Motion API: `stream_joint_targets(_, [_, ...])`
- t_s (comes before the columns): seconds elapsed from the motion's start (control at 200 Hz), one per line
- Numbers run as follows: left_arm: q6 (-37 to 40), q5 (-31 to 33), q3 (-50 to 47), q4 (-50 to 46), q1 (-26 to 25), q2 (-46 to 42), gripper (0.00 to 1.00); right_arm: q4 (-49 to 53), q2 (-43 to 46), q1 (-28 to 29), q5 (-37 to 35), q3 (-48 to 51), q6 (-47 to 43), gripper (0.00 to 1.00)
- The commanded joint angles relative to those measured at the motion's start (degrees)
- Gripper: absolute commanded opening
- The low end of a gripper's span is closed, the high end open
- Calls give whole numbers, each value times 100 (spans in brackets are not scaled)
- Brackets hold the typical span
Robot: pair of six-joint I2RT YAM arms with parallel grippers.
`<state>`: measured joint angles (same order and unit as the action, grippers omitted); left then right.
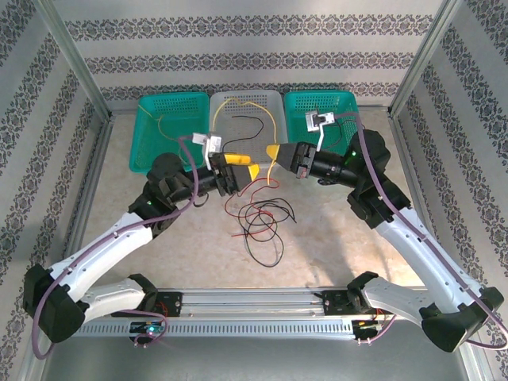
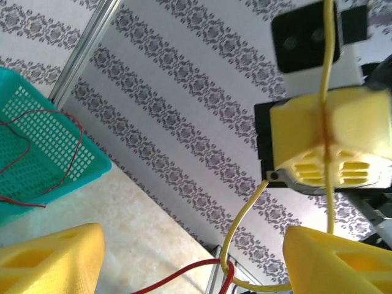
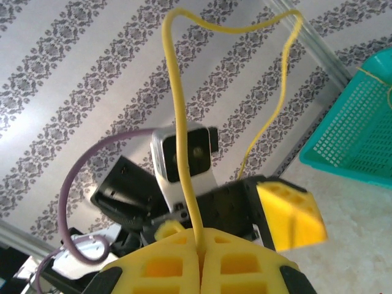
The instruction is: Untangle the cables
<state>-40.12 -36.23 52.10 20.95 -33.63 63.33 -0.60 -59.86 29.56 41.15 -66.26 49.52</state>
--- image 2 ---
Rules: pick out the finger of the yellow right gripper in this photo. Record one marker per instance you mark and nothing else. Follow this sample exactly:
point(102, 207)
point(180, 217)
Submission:
point(297, 131)
point(358, 128)

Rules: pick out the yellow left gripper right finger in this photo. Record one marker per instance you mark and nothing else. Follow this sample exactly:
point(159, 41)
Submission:
point(337, 269)

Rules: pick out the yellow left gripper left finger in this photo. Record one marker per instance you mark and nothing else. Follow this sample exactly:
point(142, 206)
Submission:
point(52, 266)

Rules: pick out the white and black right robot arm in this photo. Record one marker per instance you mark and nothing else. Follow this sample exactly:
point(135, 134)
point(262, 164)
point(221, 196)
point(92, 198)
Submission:
point(382, 226)

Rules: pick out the teal plastic basket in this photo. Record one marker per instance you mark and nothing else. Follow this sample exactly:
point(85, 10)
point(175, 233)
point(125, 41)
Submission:
point(85, 180)

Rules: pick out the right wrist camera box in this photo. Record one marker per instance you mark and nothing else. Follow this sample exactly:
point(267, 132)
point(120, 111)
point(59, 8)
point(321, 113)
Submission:
point(301, 39)

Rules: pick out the aluminium side rail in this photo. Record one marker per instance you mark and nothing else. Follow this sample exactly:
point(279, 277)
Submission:
point(232, 275)

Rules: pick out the aluminium frame post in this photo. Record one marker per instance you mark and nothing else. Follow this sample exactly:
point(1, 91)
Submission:
point(85, 49)

